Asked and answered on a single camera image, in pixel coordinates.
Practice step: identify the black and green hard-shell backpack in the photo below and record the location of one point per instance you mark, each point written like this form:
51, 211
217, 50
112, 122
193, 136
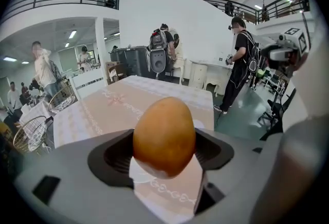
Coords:
253, 61

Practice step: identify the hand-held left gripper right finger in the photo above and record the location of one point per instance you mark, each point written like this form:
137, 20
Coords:
231, 179

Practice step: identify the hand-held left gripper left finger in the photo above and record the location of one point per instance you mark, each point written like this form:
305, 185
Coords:
77, 192

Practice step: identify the black office chair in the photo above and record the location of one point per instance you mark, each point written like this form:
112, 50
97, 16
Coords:
276, 110

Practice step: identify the white ornate dresser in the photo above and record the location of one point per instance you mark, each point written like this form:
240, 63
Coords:
199, 74

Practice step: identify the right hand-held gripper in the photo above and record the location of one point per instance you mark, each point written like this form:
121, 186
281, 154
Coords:
293, 40

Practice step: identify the cardboard box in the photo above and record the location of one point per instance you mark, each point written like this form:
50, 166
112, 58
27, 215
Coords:
111, 66

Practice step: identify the ceiling strip light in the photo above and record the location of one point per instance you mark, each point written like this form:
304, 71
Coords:
9, 59
72, 34

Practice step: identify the grey hard-shell backpack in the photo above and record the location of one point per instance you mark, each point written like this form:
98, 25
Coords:
158, 58

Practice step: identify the brown egg-shaped bread roll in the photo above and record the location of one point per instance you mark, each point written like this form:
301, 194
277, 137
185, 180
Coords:
164, 138

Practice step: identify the person's right forearm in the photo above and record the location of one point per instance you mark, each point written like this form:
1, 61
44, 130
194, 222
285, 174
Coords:
306, 89

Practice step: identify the black storage cabinet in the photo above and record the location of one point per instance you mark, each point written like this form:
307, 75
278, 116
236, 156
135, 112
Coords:
133, 61

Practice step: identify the white ornate chair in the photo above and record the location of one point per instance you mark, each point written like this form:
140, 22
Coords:
180, 68

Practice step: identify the white slatted chair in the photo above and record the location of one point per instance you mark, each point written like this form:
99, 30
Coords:
87, 81

